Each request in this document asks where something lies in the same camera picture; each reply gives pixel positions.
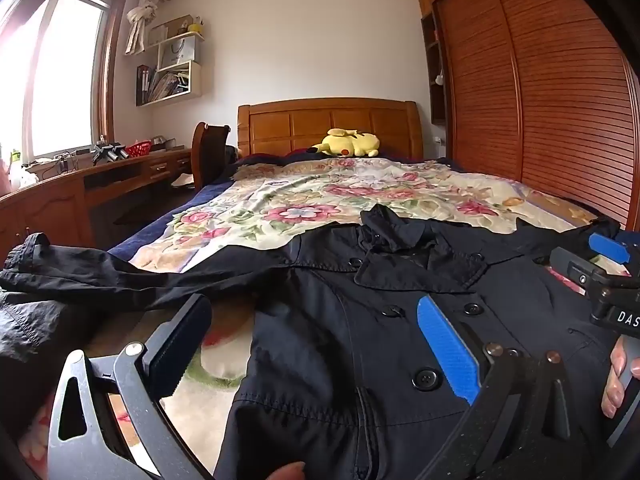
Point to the white wall shelf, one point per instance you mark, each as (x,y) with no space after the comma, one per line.
(192,85)

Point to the row of books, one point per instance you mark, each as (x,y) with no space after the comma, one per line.
(157,85)

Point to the person's right hand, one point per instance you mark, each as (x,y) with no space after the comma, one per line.
(614,385)

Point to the window with wooden frame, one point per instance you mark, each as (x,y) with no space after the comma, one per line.
(65,70)

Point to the black device on desk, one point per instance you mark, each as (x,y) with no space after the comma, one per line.
(107,152)

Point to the wooden louvred wardrobe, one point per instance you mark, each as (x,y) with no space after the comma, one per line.
(540,85)

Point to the wooden chair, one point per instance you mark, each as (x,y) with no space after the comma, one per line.
(207,150)

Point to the yellow plush toy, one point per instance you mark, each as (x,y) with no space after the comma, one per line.
(345,142)

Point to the black trench coat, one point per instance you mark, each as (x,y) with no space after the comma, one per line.
(340,350)

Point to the tied beige curtain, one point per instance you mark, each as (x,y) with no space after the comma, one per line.
(142,15)

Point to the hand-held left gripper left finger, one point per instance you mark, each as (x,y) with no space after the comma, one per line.
(175,350)

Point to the dark grey shiny jacket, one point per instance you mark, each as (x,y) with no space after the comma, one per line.
(22,325)

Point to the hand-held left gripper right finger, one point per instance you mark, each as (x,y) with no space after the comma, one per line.
(447,350)

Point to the floral plush blanket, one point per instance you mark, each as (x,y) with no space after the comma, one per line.
(310,200)

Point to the white paper bag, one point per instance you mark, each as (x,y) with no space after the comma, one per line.
(177,52)

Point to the wooden bed headboard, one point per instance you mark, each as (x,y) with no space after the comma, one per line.
(295,125)

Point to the red plastic basket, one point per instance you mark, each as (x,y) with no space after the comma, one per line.
(138,149)

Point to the small yellow figure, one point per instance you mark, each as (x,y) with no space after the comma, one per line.
(196,25)

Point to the wooden desk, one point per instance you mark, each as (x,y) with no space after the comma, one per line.
(60,195)

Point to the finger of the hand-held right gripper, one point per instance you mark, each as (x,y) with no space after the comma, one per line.
(575,270)
(607,246)

